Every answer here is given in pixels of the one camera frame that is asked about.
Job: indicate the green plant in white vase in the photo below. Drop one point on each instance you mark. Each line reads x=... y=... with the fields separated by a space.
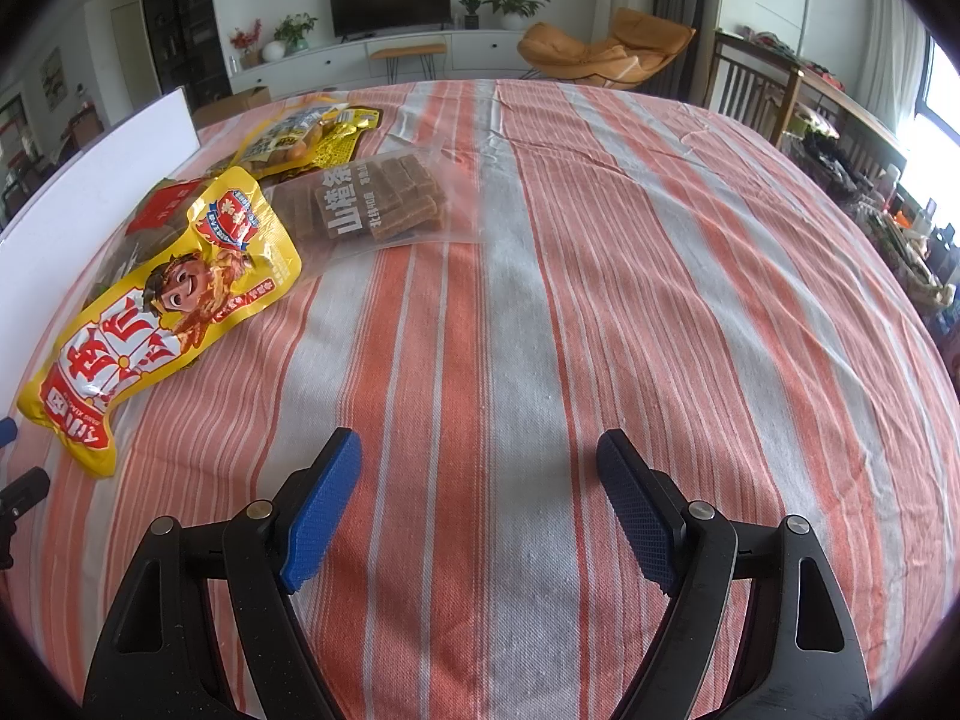
x=292 y=34

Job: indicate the wooden chair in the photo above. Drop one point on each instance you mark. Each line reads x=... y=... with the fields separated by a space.
x=750 y=82

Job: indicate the framed wall picture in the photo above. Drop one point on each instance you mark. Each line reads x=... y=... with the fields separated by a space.
x=55 y=79

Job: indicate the dark bookshelf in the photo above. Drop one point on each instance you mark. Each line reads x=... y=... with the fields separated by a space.
x=184 y=30

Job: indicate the orange striped tablecloth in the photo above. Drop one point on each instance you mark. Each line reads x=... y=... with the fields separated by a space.
x=600 y=315

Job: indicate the small plant in black pot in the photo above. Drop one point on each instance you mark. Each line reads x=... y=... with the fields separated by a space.
x=470 y=15

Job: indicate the red flower arrangement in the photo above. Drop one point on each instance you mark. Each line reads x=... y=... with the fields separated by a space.
x=246 y=41

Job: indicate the cardboard box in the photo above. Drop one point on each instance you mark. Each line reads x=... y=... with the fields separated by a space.
x=232 y=105

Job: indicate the white television cabinet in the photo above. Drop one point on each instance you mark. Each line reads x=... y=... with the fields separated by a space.
x=480 y=49

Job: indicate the orange lounge chair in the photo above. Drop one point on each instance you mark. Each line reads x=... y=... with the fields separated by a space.
x=600 y=56

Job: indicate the clear yellow-trimmed snack packet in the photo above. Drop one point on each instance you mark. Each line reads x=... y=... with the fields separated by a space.
x=281 y=139

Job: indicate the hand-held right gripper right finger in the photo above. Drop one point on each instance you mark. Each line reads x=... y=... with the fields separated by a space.
x=637 y=517

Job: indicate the clear bag of brown sticks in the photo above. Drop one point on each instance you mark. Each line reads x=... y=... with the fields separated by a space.
x=375 y=202

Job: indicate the white box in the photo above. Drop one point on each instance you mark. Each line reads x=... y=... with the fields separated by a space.
x=90 y=202

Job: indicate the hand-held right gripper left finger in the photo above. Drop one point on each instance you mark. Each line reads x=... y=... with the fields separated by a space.
x=322 y=510

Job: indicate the yellow cartoon snack packet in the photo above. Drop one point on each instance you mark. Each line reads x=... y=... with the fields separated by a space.
x=150 y=315

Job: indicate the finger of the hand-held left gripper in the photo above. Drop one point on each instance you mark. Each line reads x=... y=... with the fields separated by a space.
x=26 y=487
x=7 y=433

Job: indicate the cluttered wooden table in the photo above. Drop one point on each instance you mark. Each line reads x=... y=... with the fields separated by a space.
x=862 y=165

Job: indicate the leafy plant in white pot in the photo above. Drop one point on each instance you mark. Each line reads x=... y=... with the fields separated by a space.
x=514 y=4

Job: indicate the black television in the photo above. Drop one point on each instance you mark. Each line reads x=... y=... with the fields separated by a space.
x=390 y=0

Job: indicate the wooden bench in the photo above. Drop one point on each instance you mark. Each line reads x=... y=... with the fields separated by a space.
x=409 y=51

